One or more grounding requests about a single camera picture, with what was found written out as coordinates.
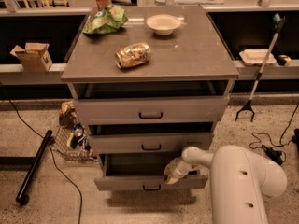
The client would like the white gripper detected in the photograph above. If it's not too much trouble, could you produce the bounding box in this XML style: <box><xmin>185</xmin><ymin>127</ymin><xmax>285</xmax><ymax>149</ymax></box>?
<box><xmin>164</xmin><ymin>157</ymin><xmax>199</xmax><ymax>185</ymax></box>

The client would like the grey bottom drawer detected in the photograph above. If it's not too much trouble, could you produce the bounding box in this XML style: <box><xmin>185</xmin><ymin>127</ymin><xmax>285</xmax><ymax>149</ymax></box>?
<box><xmin>95</xmin><ymin>151</ymin><xmax>208</xmax><ymax>191</ymax></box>

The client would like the grey drawer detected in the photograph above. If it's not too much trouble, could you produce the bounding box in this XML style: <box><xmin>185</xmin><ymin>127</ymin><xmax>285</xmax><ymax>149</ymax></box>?
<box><xmin>89</xmin><ymin>133</ymin><xmax>213</xmax><ymax>154</ymax></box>
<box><xmin>74</xmin><ymin>97</ymin><xmax>228</xmax><ymax>125</ymax></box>
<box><xmin>95</xmin><ymin>151</ymin><xmax>208</xmax><ymax>191</ymax></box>

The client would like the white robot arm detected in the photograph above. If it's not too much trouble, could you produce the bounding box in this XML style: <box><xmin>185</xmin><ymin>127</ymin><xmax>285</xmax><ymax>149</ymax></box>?
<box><xmin>164</xmin><ymin>146</ymin><xmax>287</xmax><ymax>224</ymax></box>

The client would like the grey top drawer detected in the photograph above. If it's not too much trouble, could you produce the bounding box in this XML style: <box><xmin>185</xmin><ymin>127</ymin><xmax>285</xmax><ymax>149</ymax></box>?
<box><xmin>74</xmin><ymin>97</ymin><xmax>228</xmax><ymax>125</ymax></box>

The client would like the grey middle drawer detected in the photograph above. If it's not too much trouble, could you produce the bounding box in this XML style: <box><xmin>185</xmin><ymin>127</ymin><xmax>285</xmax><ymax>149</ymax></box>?
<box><xmin>89</xmin><ymin>133</ymin><xmax>213</xmax><ymax>154</ymax></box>

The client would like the grey drawer cabinet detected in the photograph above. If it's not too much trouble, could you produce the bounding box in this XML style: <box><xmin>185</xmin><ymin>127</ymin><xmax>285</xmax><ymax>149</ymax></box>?
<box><xmin>61</xmin><ymin>5</ymin><xmax>240</xmax><ymax>181</ymax></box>

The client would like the crumpled brown paper bag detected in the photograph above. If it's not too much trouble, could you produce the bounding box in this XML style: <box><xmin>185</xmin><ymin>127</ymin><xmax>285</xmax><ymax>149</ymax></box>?
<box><xmin>59</xmin><ymin>101</ymin><xmax>76</xmax><ymax>128</ymax></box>

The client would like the crushed golden soda can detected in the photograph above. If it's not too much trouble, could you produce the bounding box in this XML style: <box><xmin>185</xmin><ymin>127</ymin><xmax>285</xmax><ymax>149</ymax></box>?
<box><xmin>115</xmin><ymin>42</ymin><xmax>151</xmax><ymax>69</ymax></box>

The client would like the white foam takeout tray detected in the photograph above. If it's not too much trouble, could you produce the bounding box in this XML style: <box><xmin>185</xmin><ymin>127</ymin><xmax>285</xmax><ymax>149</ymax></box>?
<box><xmin>239</xmin><ymin>49</ymin><xmax>267</xmax><ymax>66</ymax></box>

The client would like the black metal tube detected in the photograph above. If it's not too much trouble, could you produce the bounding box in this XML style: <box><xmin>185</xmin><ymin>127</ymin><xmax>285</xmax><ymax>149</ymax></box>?
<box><xmin>16</xmin><ymin>130</ymin><xmax>52</xmax><ymax>205</ymax></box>

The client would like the white paper bowl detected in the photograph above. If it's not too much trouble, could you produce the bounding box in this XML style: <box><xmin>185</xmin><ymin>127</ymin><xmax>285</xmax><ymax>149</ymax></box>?
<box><xmin>147</xmin><ymin>14</ymin><xmax>181</xmax><ymax>35</ymax></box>

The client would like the yellow black tape measure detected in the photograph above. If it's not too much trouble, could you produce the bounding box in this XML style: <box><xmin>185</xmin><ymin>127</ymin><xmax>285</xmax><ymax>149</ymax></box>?
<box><xmin>277</xmin><ymin>55</ymin><xmax>292</xmax><ymax>66</ymax></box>

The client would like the green chip bag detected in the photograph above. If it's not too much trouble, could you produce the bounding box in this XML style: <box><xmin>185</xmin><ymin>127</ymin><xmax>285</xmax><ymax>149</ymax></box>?
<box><xmin>82</xmin><ymin>5</ymin><xmax>128</xmax><ymax>35</ymax></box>

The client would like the small cardboard box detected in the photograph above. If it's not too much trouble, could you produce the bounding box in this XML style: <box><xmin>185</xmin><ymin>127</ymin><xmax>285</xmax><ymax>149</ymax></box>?
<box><xmin>10</xmin><ymin>42</ymin><xmax>52</xmax><ymax>73</ymax></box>

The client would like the grabber reaching tool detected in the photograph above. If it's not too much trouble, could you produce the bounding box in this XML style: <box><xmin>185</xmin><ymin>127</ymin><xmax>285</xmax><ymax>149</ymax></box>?
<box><xmin>235</xmin><ymin>13</ymin><xmax>286</xmax><ymax>121</ymax></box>

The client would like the black floor cable left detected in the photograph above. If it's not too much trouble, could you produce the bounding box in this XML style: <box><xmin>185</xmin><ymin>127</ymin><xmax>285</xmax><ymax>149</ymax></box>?
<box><xmin>0</xmin><ymin>81</ymin><xmax>84</xmax><ymax>224</ymax></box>

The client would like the wire mesh basket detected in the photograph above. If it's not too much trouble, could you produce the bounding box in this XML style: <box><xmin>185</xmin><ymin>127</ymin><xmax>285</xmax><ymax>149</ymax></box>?
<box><xmin>54</xmin><ymin>123</ymin><xmax>97</xmax><ymax>162</ymax></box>

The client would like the black power adapter cable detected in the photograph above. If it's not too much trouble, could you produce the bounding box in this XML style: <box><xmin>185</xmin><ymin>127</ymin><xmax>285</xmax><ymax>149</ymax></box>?
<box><xmin>249</xmin><ymin>103</ymin><xmax>299</xmax><ymax>167</ymax></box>

